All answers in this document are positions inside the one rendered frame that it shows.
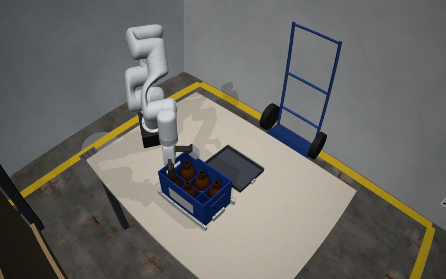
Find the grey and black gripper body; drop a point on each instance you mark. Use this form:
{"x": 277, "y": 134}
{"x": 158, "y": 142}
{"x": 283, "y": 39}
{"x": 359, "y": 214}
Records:
{"x": 169, "y": 153}

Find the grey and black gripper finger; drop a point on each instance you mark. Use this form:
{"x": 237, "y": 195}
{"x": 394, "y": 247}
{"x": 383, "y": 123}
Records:
{"x": 171, "y": 170}

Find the dark blue crate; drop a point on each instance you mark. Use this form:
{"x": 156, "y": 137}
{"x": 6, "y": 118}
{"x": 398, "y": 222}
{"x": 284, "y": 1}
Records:
{"x": 202, "y": 207}

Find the orange bottle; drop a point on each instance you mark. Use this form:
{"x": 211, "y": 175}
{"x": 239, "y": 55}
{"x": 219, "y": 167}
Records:
{"x": 213, "y": 189}
{"x": 187, "y": 172}
{"x": 188, "y": 188}

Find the brown glass bottle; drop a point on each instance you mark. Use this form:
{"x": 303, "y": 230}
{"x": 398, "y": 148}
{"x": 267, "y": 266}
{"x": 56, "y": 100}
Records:
{"x": 176, "y": 180}
{"x": 201, "y": 182}

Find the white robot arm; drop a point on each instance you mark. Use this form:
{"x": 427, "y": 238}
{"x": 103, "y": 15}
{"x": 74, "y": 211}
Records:
{"x": 145, "y": 44}

